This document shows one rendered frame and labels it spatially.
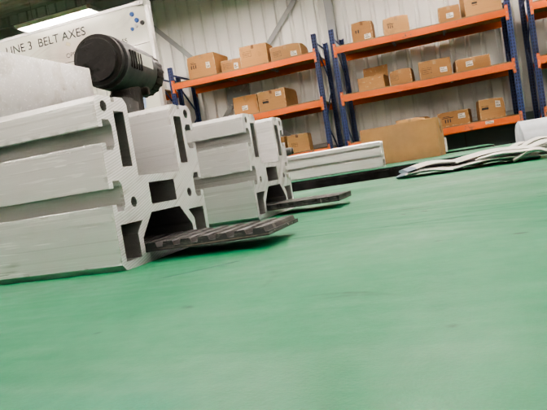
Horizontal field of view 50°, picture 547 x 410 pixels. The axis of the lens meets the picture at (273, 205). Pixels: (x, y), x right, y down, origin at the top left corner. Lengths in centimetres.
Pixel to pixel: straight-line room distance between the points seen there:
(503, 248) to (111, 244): 18
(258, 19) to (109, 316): 1151
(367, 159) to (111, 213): 169
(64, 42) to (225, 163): 355
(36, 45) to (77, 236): 383
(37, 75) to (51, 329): 22
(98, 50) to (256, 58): 983
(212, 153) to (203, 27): 1164
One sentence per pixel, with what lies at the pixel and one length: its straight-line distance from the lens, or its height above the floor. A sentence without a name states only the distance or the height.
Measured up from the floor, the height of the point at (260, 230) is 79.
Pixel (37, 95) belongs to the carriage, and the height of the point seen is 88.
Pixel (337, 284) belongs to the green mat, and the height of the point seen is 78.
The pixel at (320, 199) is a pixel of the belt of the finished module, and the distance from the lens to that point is 47.
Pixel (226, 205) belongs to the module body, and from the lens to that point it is 47.
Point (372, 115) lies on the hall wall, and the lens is 1094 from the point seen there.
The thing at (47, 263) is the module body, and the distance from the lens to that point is 32.
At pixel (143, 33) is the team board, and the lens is 369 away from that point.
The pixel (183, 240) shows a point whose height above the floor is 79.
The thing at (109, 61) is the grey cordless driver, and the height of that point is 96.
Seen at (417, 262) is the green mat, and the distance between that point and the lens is 19.
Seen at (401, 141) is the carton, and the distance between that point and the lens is 237.
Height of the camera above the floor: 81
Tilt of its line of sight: 3 degrees down
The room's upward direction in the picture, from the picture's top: 9 degrees counter-clockwise
